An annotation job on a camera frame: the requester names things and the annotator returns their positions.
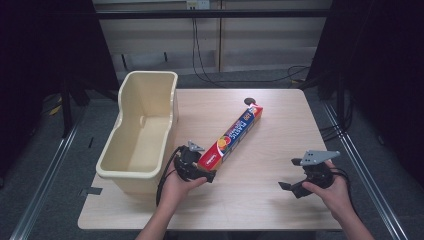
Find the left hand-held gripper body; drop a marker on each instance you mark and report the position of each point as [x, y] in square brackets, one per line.
[187, 163]

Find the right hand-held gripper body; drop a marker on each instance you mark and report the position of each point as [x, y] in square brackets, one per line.
[316, 170]

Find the long blue red wrap box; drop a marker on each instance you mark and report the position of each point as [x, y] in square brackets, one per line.
[233, 135]

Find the cream plastic bin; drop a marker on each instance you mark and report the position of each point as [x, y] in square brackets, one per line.
[146, 133]

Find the person's left hand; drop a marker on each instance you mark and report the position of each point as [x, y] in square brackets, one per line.
[178, 191]

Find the person's right hand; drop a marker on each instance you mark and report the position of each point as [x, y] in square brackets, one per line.
[333, 196]

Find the black round table grommet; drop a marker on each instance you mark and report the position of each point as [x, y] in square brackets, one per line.
[249, 100]

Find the black tape strip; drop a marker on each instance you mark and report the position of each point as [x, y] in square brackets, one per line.
[90, 191]

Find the dark curtain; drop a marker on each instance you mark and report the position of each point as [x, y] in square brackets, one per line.
[383, 66]
[40, 66]

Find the black horizontal bar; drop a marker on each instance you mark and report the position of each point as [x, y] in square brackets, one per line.
[213, 13]

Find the metal floor rail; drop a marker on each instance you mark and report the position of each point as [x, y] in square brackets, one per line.
[363, 170]
[46, 173]

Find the white wall outlet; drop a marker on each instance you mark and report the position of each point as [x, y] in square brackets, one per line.
[198, 4]

